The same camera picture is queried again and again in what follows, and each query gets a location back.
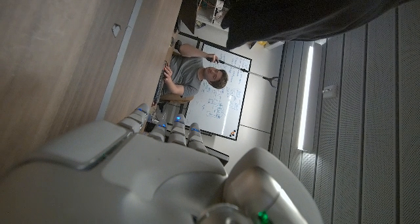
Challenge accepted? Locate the person in grey t-shirt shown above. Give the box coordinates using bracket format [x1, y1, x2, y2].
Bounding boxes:
[162, 43, 229, 99]

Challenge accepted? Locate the black hoodie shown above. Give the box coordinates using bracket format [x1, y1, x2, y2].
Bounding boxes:
[182, 0, 420, 51]

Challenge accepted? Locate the whiteboard with black frame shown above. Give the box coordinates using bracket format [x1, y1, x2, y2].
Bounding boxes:
[184, 42, 253, 141]

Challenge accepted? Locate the white ceiling sensor box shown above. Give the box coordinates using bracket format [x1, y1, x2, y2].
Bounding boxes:
[322, 84, 339, 99]

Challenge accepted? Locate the black keyboard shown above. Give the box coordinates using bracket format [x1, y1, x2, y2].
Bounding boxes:
[152, 60, 169, 107]

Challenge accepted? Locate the long ceiling light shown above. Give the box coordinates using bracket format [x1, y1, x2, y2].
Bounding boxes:
[296, 41, 324, 153]

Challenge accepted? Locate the white shelf cabinet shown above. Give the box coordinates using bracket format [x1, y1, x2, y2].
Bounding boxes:
[196, 0, 231, 30]

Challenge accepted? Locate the long grabber stick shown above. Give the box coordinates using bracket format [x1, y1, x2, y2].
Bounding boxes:
[205, 56, 280, 89]

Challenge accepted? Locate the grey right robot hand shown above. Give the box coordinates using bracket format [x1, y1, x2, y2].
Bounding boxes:
[0, 102, 324, 224]

